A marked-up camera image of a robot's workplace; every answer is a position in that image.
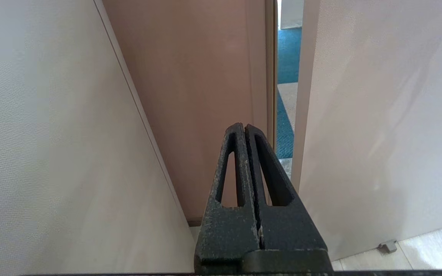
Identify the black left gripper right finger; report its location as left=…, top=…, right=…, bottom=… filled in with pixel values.
left=245, top=123, right=333, bottom=272

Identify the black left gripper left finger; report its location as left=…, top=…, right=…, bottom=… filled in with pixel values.
left=194, top=123, right=261, bottom=273

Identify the grey metal door stopper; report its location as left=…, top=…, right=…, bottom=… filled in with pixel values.
left=377, top=240, right=398, bottom=254

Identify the cream white door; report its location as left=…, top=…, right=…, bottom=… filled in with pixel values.
left=291, top=0, right=442, bottom=262

